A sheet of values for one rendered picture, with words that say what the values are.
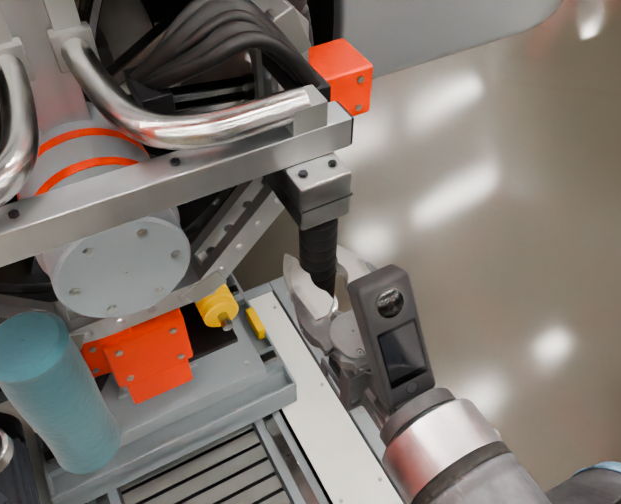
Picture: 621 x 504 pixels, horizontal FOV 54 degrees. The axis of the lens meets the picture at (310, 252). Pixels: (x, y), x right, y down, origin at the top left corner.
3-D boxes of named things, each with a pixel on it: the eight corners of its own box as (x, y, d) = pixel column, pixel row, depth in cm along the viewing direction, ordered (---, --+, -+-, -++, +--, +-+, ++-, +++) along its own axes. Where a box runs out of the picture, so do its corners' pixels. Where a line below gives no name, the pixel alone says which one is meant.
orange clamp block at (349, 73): (282, 101, 80) (341, 83, 83) (310, 134, 76) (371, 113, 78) (280, 53, 75) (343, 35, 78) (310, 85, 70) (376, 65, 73)
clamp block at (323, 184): (304, 156, 59) (303, 111, 55) (351, 214, 54) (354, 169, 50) (257, 172, 58) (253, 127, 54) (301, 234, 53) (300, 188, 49)
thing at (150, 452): (231, 287, 152) (227, 262, 145) (297, 403, 131) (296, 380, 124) (27, 370, 137) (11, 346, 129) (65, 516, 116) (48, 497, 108)
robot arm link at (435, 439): (418, 481, 43) (522, 421, 46) (380, 424, 46) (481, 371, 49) (403, 522, 50) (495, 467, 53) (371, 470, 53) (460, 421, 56)
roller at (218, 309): (182, 214, 113) (177, 191, 109) (247, 330, 96) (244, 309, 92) (152, 224, 111) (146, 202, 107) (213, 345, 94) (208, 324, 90)
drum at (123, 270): (144, 173, 76) (117, 74, 65) (207, 292, 64) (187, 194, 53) (29, 210, 72) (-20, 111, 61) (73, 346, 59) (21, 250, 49)
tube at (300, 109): (234, 23, 61) (223, -91, 53) (328, 127, 50) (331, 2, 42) (58, 68, 56) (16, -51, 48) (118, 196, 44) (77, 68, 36)
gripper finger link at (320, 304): (264, 297, 64) (318, 357, 59) (261, 260, 59) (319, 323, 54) (289, 283, 65) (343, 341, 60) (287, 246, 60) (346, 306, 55)
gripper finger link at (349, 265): (318, 270, 66) (350, 338, 60) (319, 233, 61) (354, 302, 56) (345, 263, 67) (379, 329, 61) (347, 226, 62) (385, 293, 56)
